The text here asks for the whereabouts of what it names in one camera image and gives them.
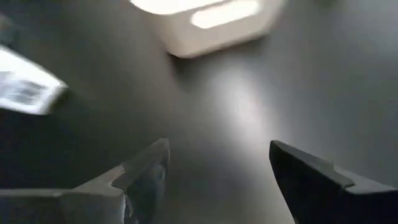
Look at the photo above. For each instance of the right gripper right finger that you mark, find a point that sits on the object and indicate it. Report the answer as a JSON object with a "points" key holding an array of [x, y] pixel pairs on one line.
{"points": [[326, 199]]}

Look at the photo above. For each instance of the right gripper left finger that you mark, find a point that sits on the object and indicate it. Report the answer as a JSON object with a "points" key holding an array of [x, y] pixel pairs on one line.
{"points": [[93, 205]]}

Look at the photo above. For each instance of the white-capped seasoning jar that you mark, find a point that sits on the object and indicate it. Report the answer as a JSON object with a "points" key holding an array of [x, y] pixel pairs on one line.
{"points": [[28, 90]]}

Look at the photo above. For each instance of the white plastic bin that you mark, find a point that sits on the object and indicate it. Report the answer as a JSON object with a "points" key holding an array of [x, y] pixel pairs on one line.
{"points": [[186, 43]]}

